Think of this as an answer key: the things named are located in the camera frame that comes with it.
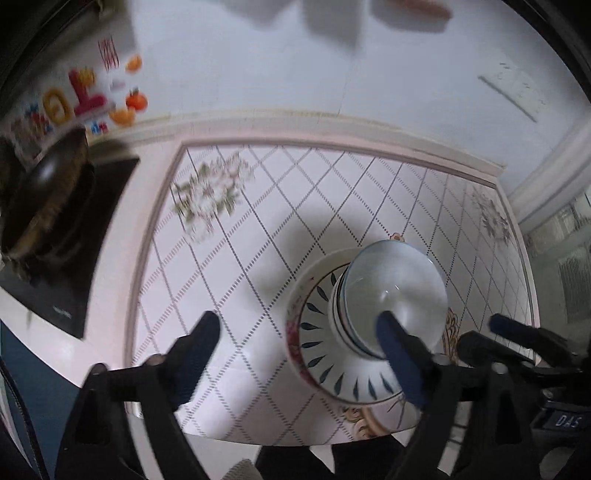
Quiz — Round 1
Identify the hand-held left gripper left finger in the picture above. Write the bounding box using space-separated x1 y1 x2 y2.
55 311 222 480

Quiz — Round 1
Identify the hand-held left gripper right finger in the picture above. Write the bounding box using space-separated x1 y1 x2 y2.
375 311 546 480

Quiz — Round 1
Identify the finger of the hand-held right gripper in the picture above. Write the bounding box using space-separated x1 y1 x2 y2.
456 330 541 372
489 313 583 366

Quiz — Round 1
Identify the white bowl with blue stripes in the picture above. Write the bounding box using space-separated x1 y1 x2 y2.
327 270 393 361

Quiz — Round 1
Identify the white plate with blue leaves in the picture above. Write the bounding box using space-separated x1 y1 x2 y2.
298 263 416 405

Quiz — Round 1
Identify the white plate with pink flowers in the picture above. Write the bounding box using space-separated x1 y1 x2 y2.
285 247 457 435

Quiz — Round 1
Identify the black glass cooktop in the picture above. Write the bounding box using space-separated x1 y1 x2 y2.
0 156 141 339

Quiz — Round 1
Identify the dark wok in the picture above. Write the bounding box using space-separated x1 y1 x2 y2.
0 126 97 260

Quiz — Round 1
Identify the blurred brown object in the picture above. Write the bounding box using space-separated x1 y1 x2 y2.
373 0 452 34

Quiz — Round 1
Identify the black cable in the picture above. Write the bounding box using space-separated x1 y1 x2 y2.
0 359 49 480

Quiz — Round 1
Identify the white wall socket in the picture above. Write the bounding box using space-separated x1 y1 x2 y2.
478 61 549 123

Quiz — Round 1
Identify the colourful wall sticker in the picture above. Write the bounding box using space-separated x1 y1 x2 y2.
9 38 149 145

